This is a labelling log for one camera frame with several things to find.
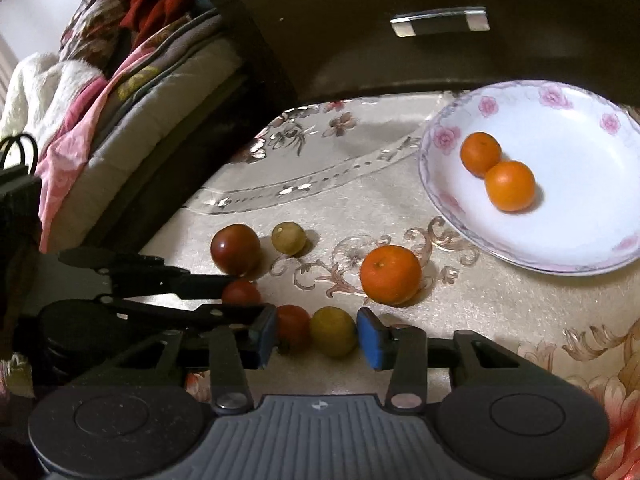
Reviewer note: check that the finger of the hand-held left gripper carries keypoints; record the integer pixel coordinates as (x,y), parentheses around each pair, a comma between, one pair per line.
(150,275)
(200,314)

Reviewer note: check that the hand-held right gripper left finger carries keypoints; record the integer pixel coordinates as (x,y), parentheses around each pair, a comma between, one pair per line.
(266,336)

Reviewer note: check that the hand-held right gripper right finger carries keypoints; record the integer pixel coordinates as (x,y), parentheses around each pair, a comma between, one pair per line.
(369,341)

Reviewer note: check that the yellow tomato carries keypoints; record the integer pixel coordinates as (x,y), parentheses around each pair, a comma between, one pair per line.
(333,332)

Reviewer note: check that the small red tomato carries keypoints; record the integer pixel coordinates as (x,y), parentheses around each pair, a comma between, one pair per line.
(243,292)

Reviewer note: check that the white floral rim plate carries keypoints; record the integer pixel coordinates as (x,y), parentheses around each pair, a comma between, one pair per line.
(575,160)

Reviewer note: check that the red tomato with stem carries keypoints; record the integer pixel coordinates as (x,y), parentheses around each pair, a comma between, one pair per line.
(294,327)

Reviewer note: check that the large orange mandarin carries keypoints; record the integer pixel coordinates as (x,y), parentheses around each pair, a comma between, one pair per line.
(391,275)

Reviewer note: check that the large dark red tomato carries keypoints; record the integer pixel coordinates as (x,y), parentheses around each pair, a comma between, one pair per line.
(235,249)

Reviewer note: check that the small yellow-green tomato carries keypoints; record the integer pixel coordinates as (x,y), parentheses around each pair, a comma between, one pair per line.
(288,238)

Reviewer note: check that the pink floral sheet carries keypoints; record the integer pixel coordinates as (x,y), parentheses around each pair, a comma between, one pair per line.
(75,145)

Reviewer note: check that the white fluffy blanket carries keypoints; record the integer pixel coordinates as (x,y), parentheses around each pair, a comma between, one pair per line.
(45,95)

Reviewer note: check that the floral plastic tablecloth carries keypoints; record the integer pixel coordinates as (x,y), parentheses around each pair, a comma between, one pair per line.
(350,170)

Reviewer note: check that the grey mattress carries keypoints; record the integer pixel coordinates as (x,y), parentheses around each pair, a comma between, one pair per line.
(165,100)

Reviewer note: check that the medium orange mandarin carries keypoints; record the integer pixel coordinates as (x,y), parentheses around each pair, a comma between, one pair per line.
(510,186)

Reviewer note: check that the small orange mandarin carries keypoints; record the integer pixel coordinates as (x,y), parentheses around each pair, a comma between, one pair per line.
(480,153)

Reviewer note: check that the brown floral quilt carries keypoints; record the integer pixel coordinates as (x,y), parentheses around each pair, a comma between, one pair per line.
(95,15)

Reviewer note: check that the dark wooden cabinet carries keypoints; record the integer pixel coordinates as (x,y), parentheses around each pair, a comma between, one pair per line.
(350,25)

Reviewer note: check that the dark bed frame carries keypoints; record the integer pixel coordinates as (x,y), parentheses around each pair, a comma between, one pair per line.
(200,135)

